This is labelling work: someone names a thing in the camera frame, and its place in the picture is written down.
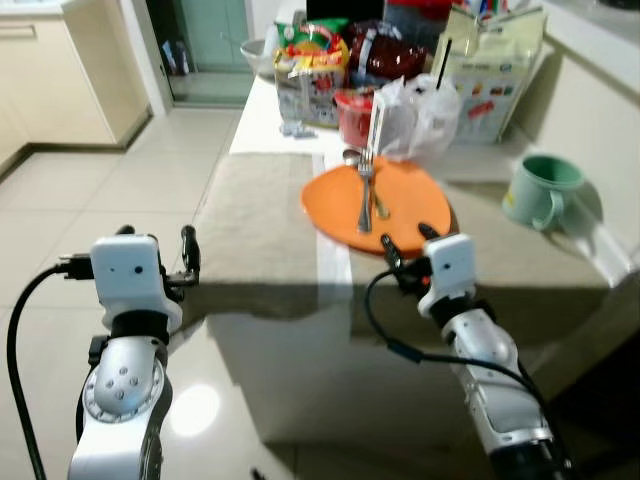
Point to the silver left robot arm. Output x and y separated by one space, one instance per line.
120 400

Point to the white carton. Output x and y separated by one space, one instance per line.
377 125

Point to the glass door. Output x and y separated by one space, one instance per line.
215 45

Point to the beige tablecloth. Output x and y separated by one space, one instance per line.
250 230

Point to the dark red bag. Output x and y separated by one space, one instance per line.
390 50

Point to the black straw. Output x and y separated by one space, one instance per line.
443 65

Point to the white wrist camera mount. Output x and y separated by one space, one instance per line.
130 275
452 268

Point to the cream cabinet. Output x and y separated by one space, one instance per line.
60 70

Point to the white plastic bag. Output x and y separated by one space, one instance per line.
420 120

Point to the green mug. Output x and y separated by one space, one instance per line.
535 195

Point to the yellow red snack bag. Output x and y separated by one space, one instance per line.
310 65

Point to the white table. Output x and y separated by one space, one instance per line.
300 380

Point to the printed cardboard box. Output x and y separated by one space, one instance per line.
495 75

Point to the red noodle cup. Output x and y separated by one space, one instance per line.
352 120

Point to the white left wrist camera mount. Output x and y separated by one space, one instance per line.
130 275

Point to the orange plate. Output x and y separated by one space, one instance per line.
415 210

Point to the metal fork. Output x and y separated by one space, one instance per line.
365 195

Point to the metal spoon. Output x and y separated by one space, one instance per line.
352 157

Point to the metal bowl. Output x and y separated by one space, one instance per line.
258 55

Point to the small blister pack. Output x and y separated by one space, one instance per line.
292 128

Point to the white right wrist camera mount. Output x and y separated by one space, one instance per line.
452 268

